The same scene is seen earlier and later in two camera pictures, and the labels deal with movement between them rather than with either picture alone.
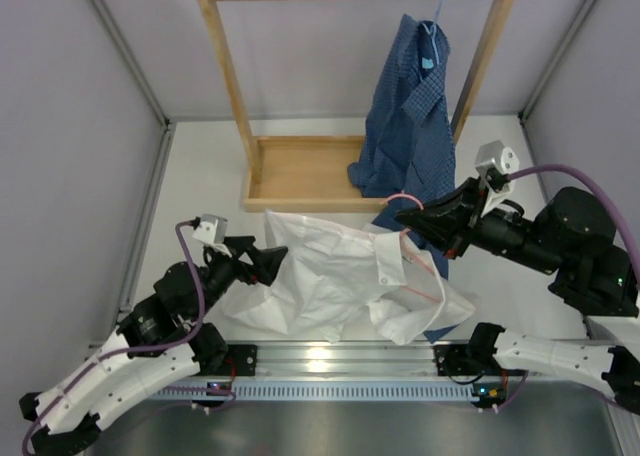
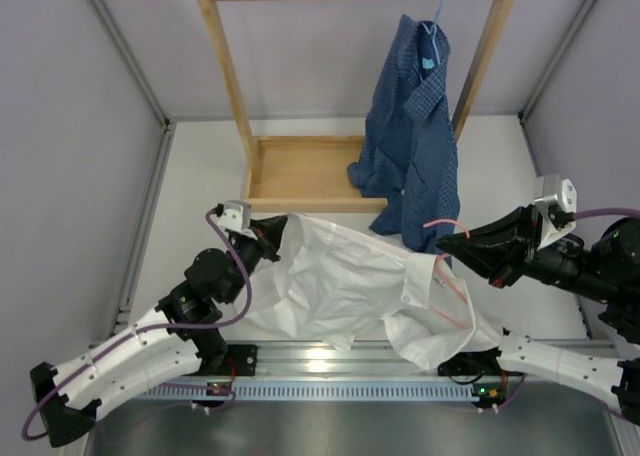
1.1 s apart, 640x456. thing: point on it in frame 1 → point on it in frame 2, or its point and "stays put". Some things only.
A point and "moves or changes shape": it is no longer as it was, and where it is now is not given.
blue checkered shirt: (409, 152) stays put
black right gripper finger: (460, 202) → (515, 234)
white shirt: (332, 273) moves or changes shape
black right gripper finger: (440, 228) → (493, 255)
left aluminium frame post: (118, 34) stays put
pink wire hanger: (415, 259) → (439, 258)
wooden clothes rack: (310, 173) stays put
